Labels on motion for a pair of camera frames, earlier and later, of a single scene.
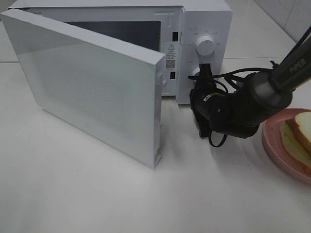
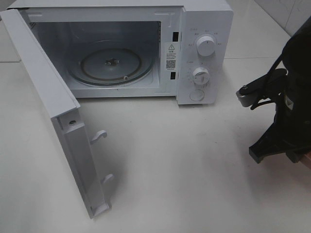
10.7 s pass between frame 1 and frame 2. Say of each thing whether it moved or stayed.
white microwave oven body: stayed
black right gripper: moved
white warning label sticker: stayed
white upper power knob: stayed
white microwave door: moved
